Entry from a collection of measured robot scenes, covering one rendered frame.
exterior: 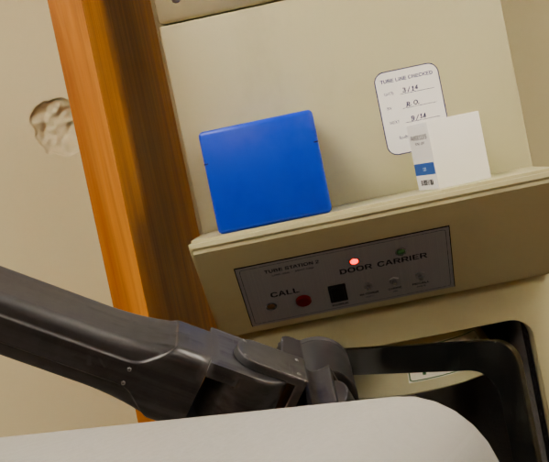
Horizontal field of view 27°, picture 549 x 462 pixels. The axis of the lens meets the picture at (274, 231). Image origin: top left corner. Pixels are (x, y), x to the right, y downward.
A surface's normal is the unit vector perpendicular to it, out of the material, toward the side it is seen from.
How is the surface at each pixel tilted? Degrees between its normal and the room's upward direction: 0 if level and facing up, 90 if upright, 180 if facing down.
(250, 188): 90
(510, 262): 135
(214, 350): 39
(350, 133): 90
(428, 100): 90
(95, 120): 90
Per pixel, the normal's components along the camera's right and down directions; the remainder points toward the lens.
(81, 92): -0.04, 0.06
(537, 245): 0.11, 0.73
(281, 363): 0.40, -0.86
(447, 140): 0.23, 0.00
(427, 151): -0.95, 0.21
